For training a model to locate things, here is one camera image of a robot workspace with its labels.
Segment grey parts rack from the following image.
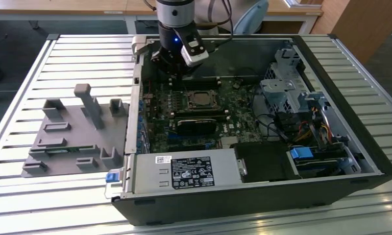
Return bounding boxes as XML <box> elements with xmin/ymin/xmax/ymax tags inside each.
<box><xmin>21</xmin><ymin>83</ymin><xmax>131</xmax><ymax>179</ymax></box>

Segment silver finned heat sink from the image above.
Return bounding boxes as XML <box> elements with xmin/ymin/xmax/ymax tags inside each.
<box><xmin>221</xmin><ymin>137</ymin><xmax>239</xmax><ymax>149</ymax></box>

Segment silver power supply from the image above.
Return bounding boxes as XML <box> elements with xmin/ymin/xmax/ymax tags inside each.
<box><xmin>132</xmin><ymin>149</ymin><xmax>245</xmax><ymax>194</ymax></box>

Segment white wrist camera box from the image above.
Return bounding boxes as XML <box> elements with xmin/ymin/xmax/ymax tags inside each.
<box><xmin>180</xmin><ymin>34</ymin><xmax>211</xmax><ymax>68</ymax></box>

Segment metal socket cover frame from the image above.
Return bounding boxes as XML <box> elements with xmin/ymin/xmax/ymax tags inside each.
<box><xmin>187</xmin><ymin>90</ymin><xmax>221</xmax><ymax>110</ymax></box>

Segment perforated silver drive cage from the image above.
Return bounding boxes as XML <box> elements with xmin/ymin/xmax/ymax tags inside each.
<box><xmin>264</xmin><ymin>47</ymin><xmax>311</xmax><ymax>115</ymax></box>

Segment green RAM stick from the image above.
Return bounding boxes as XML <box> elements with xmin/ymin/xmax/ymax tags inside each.
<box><xmin>45</xmin><ymin>146</ymin><xmax>97</xmax><ymax>154</ymax></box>

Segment hard disk in blue carrier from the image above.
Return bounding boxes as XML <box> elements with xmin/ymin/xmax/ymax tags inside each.
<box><xmin>290</xmin><ymin>146</ymin><xmax>347</xmax><ymax>176</ymax></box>

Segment silver plate with hole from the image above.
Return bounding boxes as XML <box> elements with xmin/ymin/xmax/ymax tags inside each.
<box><xmin>260</xmin><ymin>78</ymin><xmax>298</xmax><ymax>100</ymax></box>

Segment black open PC case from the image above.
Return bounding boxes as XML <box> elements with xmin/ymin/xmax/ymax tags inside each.
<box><xmin>111</xmin><ymin>34</ymin><xmax>392</xmax><ymax>226</ymax></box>

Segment orange yellow red wires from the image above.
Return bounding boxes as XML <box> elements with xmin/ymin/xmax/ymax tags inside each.
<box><xmin>295</xmin><ymin>119</ymin><xmax>334</xmax><ymax>145</ymax></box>

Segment wooden desk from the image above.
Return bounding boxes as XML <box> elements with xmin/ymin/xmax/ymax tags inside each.
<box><xmin>0</xmin><ymin>0</ymin><xmax>324</xmax><ymax>35</ymax></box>

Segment black expansion slot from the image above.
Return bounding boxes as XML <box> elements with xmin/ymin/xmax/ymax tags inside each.
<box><xmin>168</xmin><ymin>143</ymin><xmax>209</xmax><ymax>150</ymax></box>

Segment grey-blue plastic drive latch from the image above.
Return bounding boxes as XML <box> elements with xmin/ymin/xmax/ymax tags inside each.
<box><xmin>299</xmin><ymin>92</ymin><xmax>331</xmax><ymax>113</ymax></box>

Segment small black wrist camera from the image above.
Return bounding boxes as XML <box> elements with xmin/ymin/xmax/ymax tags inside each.
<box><xmin>151</xmin><ymin>50</ymin><xmax>171</xmax><ymax>65</ymax></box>

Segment CPU socket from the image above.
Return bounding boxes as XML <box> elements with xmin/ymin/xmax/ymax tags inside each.
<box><xmin>185</xmin><ymin>89</ymin><xmax>221</xmax><ymax>111</ymax></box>

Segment silver disk bay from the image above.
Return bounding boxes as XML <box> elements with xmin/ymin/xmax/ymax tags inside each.
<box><xmin>286</xmin><ymin>141</ymin><xmax>362</xmax><ymax>177</ymax></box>

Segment green motherboard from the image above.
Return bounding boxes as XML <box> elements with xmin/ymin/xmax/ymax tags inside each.
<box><xmin>140</xmin><ymin>78</ymin><xmax>272</xmax><ymax>154</ymax></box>

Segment wooden cabinet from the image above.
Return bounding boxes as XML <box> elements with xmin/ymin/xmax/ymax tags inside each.
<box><xmin>310</xmin><ymin>0</ymin><xmax>392</xmax><ymax>64</ymax></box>

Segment grey case corner bracket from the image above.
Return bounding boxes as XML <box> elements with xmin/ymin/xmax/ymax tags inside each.
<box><xmin>131</xmin><ymin>35</ymin><xmax>155</xmax><ymax>56</ymax></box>

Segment silver case latch handle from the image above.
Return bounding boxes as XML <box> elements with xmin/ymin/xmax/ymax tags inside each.
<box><xmin>103</xmin><ymin>166</ymin><xmax>127</xmax><ymax>199</ymax></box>

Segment black flat data cables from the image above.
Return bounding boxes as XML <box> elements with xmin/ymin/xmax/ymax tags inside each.
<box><xmin>256</xmin><ymin>114</ymin><xmax>292</xmax><ymax>143</ymax></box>

